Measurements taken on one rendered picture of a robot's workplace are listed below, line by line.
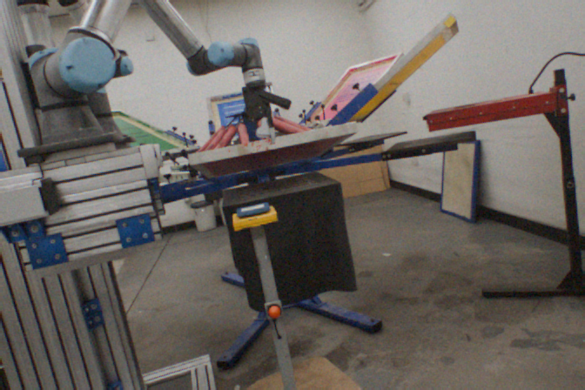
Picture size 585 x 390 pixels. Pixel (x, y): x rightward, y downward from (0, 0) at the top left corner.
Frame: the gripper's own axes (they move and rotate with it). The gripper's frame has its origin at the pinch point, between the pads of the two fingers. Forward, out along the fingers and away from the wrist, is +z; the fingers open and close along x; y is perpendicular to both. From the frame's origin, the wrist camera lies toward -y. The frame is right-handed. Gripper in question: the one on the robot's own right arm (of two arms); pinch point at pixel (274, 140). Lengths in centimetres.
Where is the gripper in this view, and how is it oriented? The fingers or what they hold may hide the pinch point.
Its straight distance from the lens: 152.9
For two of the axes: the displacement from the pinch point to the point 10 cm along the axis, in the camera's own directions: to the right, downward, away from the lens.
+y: -9.7, 2.1, -1.1
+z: 2.1, 9.8, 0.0
